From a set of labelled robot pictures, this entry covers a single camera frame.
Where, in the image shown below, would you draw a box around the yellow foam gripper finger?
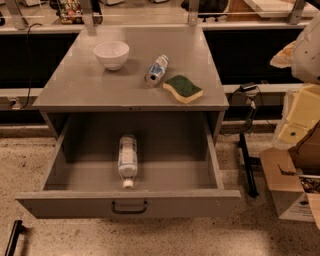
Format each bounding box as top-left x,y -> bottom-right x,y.
270,42 -> 295,68
273,84 -> 320,150

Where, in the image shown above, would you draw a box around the clear plastic water bottle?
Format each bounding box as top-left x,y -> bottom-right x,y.
118,135 -> 138,189

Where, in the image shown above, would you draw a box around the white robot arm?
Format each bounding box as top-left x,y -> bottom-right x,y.
270,13 -> 320,150

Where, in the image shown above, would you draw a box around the grey open top drawer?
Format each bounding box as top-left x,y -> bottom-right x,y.
16,112 -> 241,218

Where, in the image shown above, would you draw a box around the grey cabinet counter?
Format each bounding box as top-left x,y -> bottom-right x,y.
33,25 -> 228,135

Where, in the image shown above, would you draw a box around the cardboard box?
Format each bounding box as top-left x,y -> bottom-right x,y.
260,127 -> 320,229

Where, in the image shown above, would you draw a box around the black stand leg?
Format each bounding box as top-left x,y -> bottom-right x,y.
239,100 -> 259,198

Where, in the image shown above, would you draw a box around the green and yellow sponge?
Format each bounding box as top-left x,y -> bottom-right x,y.
163,75 -> 203,104

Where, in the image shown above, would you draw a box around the blue and silver can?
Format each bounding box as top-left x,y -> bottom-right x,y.
144,54 -> 169,87

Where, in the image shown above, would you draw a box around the white ceramic bowl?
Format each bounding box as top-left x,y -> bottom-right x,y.
94,41 -> 130,70

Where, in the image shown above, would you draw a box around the colourful items on shelf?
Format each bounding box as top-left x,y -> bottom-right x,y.
57,0 -> 83,25

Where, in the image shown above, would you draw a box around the black bar on floor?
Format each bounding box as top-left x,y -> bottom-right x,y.
4,220 -> 25,256

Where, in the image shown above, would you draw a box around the black drawer handle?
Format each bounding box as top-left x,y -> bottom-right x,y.
111,201 -> 148,215

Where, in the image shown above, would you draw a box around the black cable on left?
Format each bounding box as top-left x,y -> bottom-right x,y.
19,22 -> 44,110

